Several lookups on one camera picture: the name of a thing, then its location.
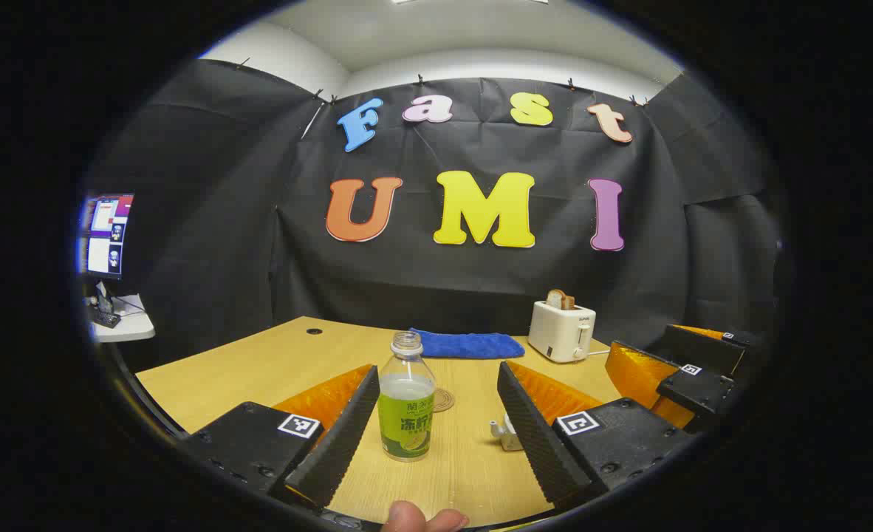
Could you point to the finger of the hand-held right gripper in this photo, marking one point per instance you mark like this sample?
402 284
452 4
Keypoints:
699 388
706 351

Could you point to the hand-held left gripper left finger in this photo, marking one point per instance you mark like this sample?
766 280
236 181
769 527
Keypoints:
340 443

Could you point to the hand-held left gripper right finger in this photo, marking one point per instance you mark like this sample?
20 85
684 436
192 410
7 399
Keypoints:
532 436

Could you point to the green label water bottle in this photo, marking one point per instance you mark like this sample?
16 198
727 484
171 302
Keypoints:
405 421

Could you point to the round wooden coaster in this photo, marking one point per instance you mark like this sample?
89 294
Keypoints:
445 400

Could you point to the white toaster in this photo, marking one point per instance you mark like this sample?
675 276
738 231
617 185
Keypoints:
562 332

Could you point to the blue cloth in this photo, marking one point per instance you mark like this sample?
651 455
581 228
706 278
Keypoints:
466 344

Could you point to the bread slice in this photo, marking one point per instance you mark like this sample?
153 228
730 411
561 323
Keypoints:
555 299

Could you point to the black backdrop cloth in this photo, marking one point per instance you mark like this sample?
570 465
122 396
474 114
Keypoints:
407 273

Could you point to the white side table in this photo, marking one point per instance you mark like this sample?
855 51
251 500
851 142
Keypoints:
132 326

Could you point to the black keyboard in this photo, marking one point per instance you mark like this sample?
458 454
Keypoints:
104 319

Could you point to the computer monitor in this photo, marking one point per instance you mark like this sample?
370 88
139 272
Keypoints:
104 236

